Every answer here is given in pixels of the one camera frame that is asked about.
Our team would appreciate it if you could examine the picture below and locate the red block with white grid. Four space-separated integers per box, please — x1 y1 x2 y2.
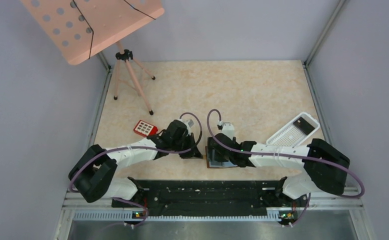
133 120 158 137

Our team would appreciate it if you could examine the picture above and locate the aluminium frame rail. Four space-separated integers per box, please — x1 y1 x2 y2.
303 0 351 67

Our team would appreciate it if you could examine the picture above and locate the white plastic basket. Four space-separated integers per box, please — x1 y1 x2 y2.
266 112 321 147

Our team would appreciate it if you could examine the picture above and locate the black credit card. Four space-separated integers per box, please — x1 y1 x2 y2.
293 117 316 136

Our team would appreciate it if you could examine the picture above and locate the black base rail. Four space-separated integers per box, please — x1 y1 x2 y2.
111 177 307 217

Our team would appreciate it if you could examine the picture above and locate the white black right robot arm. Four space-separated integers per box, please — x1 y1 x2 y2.
209 133 350 200

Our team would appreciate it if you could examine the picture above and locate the pink music stand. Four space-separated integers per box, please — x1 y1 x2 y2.
21 0 165 115

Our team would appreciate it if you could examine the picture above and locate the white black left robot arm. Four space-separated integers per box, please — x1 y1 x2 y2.
68 119 201 203

